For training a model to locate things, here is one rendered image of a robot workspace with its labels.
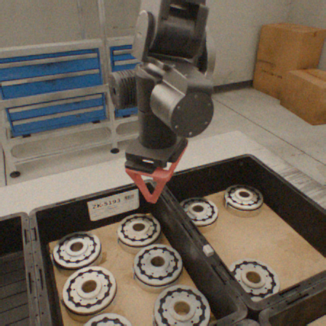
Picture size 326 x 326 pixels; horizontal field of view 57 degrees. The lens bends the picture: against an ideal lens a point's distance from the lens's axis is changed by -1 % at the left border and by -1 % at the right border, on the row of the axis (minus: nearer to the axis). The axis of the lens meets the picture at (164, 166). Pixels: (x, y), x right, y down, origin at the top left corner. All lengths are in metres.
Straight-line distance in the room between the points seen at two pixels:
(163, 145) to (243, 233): 0.41
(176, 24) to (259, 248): 0.54
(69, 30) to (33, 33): 0.32
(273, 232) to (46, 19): 2.78
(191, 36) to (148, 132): 0.14
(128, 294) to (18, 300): 0.22
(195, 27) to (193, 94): 0.10
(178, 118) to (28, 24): 2.87
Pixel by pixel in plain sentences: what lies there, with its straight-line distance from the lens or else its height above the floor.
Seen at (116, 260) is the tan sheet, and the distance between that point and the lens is 0.71.
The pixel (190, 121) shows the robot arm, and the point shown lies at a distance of 0.35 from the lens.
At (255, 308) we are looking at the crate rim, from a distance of 0.54.
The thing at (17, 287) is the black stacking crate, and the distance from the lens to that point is 0.73.
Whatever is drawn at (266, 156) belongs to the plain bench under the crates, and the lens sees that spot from 1.36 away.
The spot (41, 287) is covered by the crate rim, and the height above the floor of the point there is 0.92.
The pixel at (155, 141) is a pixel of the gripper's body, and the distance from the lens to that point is 0.43.
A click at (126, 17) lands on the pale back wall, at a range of 3.35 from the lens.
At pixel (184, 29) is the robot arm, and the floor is 1.31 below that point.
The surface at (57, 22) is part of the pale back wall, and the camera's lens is 3.19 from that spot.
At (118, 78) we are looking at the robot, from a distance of 1.43.
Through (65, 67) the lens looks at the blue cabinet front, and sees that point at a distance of 2.38.
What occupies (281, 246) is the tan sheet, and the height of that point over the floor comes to 0.83.
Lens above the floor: 1.38
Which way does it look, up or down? 34 degrees down
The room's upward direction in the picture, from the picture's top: straight up
